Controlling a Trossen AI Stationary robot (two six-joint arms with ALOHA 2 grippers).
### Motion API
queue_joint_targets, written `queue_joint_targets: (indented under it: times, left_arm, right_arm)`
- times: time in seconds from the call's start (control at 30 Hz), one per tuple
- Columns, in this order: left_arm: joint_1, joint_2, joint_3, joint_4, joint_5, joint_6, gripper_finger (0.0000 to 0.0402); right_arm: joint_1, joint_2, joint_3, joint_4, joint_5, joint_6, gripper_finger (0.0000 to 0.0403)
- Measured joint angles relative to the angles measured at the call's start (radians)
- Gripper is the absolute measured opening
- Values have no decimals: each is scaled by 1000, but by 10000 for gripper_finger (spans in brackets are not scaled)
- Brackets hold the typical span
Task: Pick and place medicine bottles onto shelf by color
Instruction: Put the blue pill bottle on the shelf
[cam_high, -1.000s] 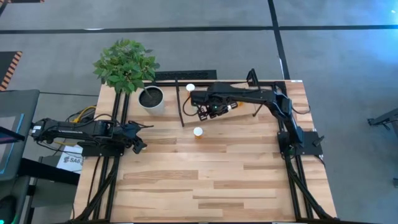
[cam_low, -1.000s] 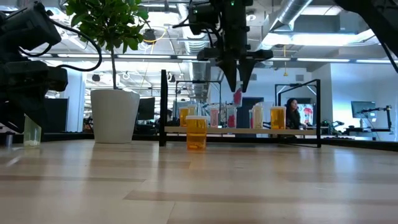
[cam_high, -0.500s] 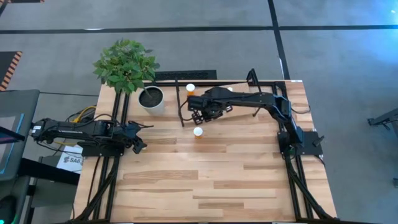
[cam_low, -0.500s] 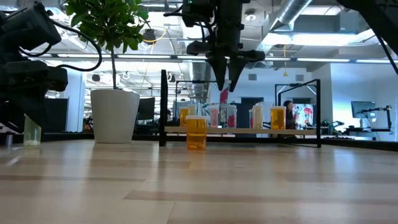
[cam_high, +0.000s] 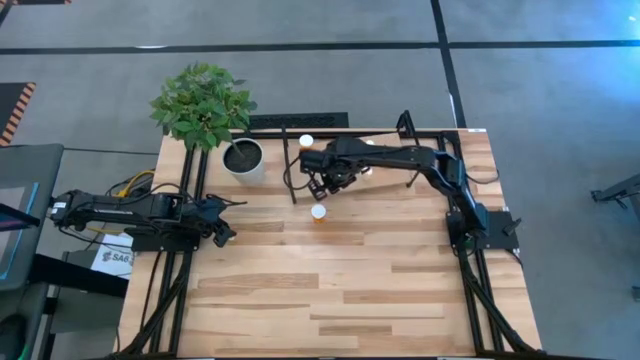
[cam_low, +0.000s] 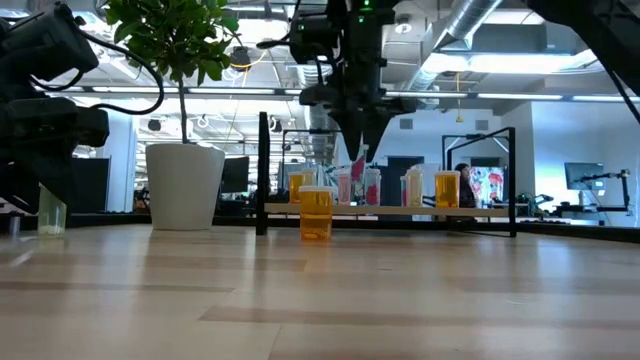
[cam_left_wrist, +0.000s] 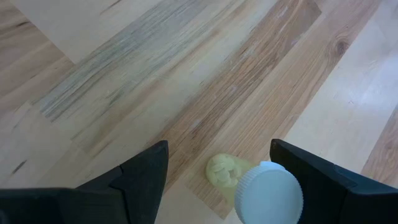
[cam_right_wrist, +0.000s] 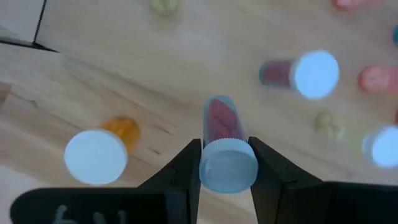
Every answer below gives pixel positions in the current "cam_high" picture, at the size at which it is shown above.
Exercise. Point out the dark grey side desk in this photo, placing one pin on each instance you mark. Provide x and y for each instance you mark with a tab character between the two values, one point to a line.
45	165

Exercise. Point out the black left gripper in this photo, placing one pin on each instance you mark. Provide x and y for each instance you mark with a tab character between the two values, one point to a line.
209	215

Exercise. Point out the black aluminium frame rails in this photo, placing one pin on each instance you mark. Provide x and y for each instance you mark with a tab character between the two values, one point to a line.
188	160
472	300

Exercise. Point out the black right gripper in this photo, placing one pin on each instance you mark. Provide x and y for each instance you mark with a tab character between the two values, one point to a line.
335	160

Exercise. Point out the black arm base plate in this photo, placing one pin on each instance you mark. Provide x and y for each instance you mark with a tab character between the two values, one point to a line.
160	244
500	230

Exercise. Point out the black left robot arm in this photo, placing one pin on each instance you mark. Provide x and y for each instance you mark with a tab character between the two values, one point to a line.
110	207

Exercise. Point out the black aluminium frame rail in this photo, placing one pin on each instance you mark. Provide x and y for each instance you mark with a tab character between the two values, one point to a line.
270	134

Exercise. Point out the dark screen blue edge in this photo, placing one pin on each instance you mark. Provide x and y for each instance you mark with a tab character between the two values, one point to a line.
12	235

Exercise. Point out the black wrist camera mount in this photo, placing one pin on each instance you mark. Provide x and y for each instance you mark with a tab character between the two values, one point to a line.
316	190

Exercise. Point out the light wooden shelf board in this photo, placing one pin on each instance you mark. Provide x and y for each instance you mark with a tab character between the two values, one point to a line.
385	177

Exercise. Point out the black perforated floor grate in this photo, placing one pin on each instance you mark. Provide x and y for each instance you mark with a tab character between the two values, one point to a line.
310	120

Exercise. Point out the large orange pill bottle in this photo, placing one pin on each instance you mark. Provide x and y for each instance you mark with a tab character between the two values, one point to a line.
318	211
306	140

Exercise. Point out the black stand crossbar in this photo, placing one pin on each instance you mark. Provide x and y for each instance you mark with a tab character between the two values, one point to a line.
75	275

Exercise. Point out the white printed paper sheet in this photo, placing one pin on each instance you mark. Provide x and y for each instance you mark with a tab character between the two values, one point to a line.
117	257

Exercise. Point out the grey equipment leg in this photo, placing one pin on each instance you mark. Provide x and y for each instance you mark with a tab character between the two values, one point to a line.
620	190

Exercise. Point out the green plant in white pot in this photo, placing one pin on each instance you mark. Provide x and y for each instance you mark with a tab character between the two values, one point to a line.
200	105

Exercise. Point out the hazard striped floor mat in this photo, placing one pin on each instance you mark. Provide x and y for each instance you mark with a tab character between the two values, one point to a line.
10	110

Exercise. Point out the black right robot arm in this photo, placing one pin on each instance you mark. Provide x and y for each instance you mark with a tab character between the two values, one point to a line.
415	157

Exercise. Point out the black computer mouse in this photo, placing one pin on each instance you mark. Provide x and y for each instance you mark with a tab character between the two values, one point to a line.
11	335

